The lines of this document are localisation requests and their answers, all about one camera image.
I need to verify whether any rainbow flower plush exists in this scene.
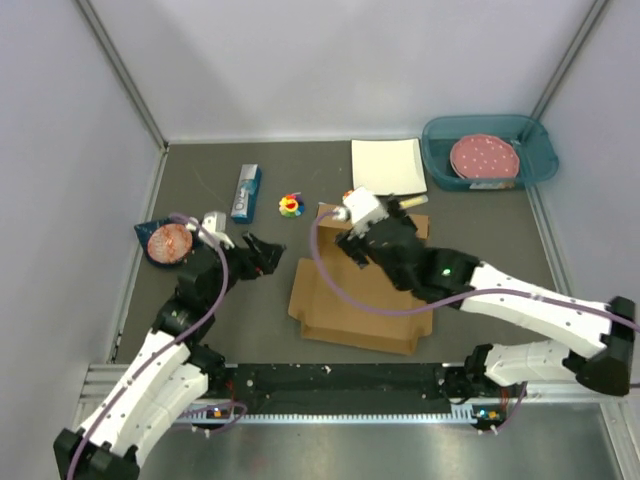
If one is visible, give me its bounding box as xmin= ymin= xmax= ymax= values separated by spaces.
xmin=278 ymin=192 xmax=305 ymax=218

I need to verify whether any grey slotted cable duct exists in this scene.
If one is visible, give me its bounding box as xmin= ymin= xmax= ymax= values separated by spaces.
xmin=174 ymin=405 xmax=478 ymax=427

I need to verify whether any blue bowl red inside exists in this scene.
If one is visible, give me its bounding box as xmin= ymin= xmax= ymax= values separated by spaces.
xmin=133 ymin=217 xmax=201 ymax=268

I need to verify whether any white square plate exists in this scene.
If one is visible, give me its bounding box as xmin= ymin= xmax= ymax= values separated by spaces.
xmin=351 ymin=138 xmax=427 ymax=196

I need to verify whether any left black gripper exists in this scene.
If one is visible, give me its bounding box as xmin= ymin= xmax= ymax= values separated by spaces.
xmin=206 ymin=231 xmax=286 ymax=308

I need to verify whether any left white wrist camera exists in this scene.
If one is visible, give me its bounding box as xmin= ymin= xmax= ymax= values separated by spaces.
xmin=186 ymin=211 xmax=235 ymax=249

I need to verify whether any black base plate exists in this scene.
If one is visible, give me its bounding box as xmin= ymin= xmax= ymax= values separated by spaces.
xmin=203 ymin=363 xmax=504 ymax=415

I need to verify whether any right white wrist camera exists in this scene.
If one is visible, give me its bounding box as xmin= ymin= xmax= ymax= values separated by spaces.
xmin=331 ymin=187 xmax=389 ymax=237

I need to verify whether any blue toothpaste box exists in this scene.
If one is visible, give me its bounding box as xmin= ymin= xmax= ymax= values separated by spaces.
xmin=230 ymin=164 xmax=262 ymax=224

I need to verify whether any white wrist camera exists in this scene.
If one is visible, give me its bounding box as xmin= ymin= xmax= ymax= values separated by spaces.
xmin=186 ymin=211 xmax=235 ymax=249
xmin=331 ymin=187 xmax=389 ymax=237

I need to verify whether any aluminium frame rail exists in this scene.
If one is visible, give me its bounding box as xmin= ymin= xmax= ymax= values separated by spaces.
xmin=78 ymin=364 xmax=623 ymax=405

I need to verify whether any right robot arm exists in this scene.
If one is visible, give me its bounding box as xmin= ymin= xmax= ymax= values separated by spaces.
xmin=335 ymin=214 xmax=635 ymax=397

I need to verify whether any brown cardboard box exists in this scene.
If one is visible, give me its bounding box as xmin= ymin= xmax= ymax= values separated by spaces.
xmin=288 ymin=217 xmax=433 ymax=355

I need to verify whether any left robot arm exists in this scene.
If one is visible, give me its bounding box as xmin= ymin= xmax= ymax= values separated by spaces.
xmin=53 ymin=232 xmax=285 ymax=479

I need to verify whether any pink dotted plate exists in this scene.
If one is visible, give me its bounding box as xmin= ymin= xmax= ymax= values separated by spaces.
xmin=449 ymin=134 xmax=520 ymax=180

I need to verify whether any teal plastic bin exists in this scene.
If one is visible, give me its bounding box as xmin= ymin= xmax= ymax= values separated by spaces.
xmin=421 ymin=114 xmax=559 ymax=192

